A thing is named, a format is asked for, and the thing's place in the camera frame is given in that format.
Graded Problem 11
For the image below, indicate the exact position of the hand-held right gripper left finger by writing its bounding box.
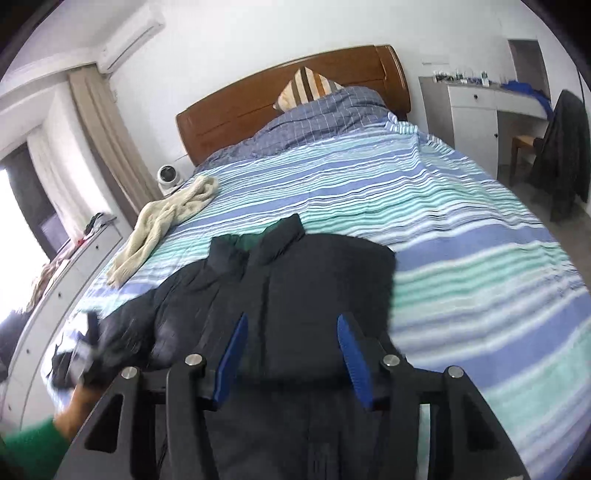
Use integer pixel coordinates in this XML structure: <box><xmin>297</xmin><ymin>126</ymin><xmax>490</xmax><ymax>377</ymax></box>
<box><xmin>55</xmin><ymin>313</ymin><xmax>250</xmax><ymax>480</ymax></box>

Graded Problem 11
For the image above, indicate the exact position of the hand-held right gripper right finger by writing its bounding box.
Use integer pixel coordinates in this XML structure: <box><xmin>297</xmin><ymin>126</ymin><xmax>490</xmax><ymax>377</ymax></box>
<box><xmin>337</xmin><ymin>313</ymin><xmax>530</xmax><ymax>480</ymax></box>

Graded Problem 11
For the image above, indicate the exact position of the black puffer jacket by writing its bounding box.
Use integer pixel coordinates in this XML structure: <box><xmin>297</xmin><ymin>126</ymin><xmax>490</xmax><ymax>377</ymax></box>
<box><xmin>92</xmin><ymin>215</ymin><xmax>398</xmax><ymax>480</ymax></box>

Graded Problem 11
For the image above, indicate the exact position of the person's left forearm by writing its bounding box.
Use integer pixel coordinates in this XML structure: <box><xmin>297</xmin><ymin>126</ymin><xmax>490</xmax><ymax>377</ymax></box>
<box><xmin>0</xmin><ymin>382</ymin><xmax>108</xmax><ymax>480</ymax></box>

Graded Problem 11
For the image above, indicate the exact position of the white chest of drawers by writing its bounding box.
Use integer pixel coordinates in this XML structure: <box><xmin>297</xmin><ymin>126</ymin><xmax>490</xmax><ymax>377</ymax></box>
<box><xmin>0</xmin><ymin>222</ymin><xmax>136</xmax><ymax>428</ymax></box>

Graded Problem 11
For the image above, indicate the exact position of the cream knitted sweater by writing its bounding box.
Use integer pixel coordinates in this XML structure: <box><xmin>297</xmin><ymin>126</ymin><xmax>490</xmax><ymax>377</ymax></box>
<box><xmin>107</xmin><ymin>176</ymin><xmax>219</xmax><ymax>288</ymax></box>

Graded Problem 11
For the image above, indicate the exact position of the striped bed sheet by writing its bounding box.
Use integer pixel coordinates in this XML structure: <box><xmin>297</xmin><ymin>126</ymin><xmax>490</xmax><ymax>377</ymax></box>
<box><xmin>44</xmin><ymin>111</ymin><xmax>591</xmax><ymax>480</ymax></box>

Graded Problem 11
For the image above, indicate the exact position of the window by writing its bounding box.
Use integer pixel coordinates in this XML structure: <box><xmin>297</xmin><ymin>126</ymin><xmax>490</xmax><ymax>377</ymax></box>
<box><xmin>0</xmin><ymin>142</ymin><xmax>71</xmax><ymax>273</ymax></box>

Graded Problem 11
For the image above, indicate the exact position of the small white fan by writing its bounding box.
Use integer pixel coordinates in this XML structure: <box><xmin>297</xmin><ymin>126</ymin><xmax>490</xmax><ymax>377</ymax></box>
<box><xmin>156</xmin><ymin>164</ymin><xmax>185</xmax><ymax>198</ymax></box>

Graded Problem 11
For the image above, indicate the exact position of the beige curtain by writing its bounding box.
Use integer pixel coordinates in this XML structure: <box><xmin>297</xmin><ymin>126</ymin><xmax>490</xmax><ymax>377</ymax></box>
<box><xmin>68</xmin><ymin>65</ymin><xmax>163</xmax><ymax>227</ymax></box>

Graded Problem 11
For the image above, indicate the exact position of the grey checked pillow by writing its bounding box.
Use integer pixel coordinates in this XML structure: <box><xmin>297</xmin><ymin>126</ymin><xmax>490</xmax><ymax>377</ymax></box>
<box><xmin>196</xmin><ymin>85</ymin><xmax>393</xmax><ymax>171</ymax></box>

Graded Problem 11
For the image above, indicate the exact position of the wooden bed headboard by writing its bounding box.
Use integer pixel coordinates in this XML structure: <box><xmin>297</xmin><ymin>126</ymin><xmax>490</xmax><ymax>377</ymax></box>
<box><xmin>175</xmin><ymin>44</ymin><xmax>411</xmax><ymax>168</ymax></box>

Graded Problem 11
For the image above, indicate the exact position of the white bedside cabinet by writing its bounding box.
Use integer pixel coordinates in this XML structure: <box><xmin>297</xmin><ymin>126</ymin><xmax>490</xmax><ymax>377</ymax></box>
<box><xmin>419</xmin><ymin>75</ymin><xmax>552</xmax><ymax>181</ymax></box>

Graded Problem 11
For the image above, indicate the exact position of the wooden stool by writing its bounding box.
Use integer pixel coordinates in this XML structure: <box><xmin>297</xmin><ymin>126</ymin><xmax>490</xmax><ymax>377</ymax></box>
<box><xmin>509</xmin><ymin>135</ymin><xmax>548</xmax><ymax>183</ymax></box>

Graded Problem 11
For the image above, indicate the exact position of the brown striped pillow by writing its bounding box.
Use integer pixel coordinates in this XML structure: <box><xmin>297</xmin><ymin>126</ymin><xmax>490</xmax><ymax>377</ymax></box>
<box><xmin>272</xmin><ymin>67</ymin><xmax>346</xmax><ymax>112</ymax></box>

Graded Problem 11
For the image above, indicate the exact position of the row of small bottles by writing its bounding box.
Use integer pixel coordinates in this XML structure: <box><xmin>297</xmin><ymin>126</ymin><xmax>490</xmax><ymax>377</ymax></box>
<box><xmin>431</xmin><ymin>69</ymin><xmax>504</xmax><ymax>86</ymax></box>

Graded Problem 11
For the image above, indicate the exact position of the blue cloth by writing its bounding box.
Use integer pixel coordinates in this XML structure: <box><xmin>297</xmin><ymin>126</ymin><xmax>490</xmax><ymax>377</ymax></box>
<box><xmin>502</xmin><ymin>80</ymin><xmax>555</xmax><ymax>118</ymax></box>

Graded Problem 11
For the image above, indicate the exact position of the white air conditioner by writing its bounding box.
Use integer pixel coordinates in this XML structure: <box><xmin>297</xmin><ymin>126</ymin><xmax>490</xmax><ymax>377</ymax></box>
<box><xmin>98</xmin><ymin>6</ymin><xmax>166</xmax><ymax>75</ymax></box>

